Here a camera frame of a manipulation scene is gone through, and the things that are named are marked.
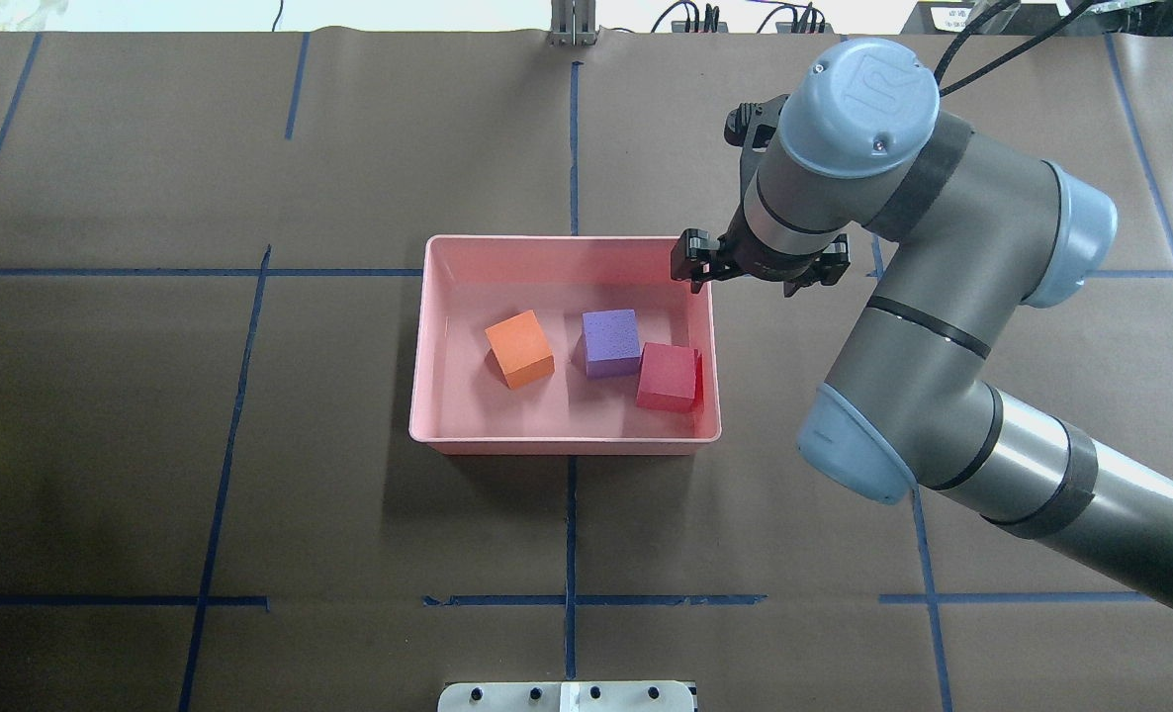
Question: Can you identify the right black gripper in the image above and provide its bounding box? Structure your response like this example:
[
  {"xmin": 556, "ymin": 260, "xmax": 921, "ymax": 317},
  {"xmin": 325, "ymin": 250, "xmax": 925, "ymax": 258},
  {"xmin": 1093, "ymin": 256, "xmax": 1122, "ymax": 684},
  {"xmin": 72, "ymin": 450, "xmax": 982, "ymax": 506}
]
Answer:
[{"xmin": 672, "ymin": 203, "xmax": 852, "ymax": 298}]

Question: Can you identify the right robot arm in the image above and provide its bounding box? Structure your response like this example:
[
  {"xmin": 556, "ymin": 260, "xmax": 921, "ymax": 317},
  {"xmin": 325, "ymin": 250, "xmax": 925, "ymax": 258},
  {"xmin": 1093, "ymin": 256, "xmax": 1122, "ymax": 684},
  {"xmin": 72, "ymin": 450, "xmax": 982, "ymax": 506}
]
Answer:
[{"xmin": 670, "ymin": 38, "xmax": 1173, "ymax": 609}]

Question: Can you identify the aluminium frame post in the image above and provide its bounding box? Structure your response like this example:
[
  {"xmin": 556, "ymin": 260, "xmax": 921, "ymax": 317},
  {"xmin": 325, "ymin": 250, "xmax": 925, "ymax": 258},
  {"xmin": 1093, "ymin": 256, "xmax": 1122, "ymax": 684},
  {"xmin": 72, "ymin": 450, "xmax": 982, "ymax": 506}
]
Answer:
[{"xmin": 547, "ymin": 0, "xmax": 598, "ymax": 46}]

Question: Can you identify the pink plastic bin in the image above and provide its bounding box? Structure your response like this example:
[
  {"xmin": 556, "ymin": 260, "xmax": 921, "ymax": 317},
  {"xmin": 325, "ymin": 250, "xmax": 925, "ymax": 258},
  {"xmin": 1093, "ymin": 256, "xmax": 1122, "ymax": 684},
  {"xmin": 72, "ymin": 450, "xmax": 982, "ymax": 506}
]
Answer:
[{"xmin": 408, "ymin": 235, "xmax": 723, "ymax": 456}]

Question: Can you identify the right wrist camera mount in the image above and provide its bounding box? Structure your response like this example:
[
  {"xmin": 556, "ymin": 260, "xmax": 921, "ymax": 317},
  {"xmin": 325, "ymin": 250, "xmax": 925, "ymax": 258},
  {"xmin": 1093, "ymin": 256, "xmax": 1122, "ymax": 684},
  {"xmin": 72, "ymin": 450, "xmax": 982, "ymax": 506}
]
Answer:
[{"xmin": 723, "ymin": 94, "xmax": 789, "ymax": 195}]

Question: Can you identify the purple foam block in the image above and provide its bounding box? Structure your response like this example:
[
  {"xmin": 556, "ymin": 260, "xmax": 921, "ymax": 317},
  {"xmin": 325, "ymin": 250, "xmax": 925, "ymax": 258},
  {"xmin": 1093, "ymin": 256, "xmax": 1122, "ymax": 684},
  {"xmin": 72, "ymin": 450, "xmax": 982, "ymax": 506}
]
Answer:
[{"xmin": 582, "ymin": 310, "xmax": 642, "ymax": 380}]

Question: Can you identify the red foam block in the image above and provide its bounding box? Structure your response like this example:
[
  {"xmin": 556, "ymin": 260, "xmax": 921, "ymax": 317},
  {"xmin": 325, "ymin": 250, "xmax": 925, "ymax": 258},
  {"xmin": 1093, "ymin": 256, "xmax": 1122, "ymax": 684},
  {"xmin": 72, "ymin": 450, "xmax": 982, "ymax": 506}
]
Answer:
[{"xmin": 636, "ymin": 343, "xmax": 701, "ymax": 413}]

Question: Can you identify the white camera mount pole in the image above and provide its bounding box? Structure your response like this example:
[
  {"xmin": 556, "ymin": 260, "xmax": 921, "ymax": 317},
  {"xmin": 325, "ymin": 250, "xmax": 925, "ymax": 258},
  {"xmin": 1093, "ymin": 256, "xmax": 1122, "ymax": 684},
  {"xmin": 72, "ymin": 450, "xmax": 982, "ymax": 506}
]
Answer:
[{"xmin": 436, "ymin": 680, "xmax": 699, "ymax": 711}]

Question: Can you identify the orange foam block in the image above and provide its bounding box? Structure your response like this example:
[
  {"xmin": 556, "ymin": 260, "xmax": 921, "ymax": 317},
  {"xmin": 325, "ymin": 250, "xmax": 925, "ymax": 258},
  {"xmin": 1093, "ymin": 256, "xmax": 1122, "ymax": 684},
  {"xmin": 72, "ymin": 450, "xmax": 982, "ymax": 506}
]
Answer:
[{"xmin": 484, "ymin": 310, "xmax": 556, "ymax": 391}]

